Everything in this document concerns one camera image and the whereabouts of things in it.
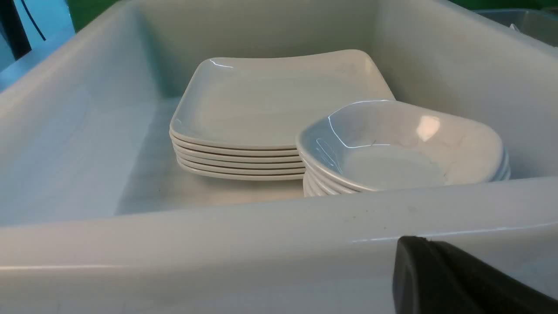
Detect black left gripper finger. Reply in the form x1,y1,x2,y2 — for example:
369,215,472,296
392,236,558,314

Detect bottom stacked white plate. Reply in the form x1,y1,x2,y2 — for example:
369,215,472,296
176,157,306,181

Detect top stacked white square plate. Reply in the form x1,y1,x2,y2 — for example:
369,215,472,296
170,49,395,150

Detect lower stacked white bowls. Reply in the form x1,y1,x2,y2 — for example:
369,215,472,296
301,149,511,196

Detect teal plastic bin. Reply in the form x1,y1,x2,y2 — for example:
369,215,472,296
473,8,558,47

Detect large white plastic bin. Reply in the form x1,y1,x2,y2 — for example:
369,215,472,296
1,0,557,314

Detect green backdrop cloth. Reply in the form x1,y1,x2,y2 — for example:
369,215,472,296
66,0,558,32

